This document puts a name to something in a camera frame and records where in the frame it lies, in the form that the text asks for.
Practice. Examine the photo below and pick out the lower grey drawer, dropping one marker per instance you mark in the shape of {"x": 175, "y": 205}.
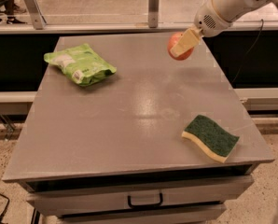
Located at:
{"x": 175, "y": 215}

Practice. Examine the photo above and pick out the left metal railing bracket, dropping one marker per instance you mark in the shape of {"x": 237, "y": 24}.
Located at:
{"x": 37, "y": 18}

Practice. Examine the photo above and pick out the red apple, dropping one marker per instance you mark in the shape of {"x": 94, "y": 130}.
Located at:
{"x": 178, "y": 51}

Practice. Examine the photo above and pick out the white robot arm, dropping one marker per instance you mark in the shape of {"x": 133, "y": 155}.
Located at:
{"x": 232, "y": 10}

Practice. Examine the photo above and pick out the upper grey drawer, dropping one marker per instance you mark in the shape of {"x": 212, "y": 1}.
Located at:
{"x": 114, "y": 198}

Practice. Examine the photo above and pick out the green and yellow sponge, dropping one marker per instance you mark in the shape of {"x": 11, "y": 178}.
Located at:
{"x": 212, "y": 139}

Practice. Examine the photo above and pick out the middle metal railing bracket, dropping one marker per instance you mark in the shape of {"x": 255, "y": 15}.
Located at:
{"x": 153, "y": 13}

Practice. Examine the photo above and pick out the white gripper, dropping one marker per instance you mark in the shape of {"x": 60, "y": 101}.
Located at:
{"x": 211, "y": 22}

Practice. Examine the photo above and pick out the grey drawer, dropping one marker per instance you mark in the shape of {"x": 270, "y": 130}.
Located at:
{"x": 175, "y": 215}
{"x": 114, "y": 198}

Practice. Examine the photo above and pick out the metal railing bracket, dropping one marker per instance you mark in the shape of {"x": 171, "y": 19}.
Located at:
{"x": 153, "y": 13}
{"x": 37, "y": 18}

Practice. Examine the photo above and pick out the black drawer handle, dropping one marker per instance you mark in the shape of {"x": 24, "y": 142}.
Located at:
{"x": 145, "y": 201}

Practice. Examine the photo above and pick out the green chip bag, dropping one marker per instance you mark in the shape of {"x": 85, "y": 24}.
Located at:
{"x": 81, "y": 64}

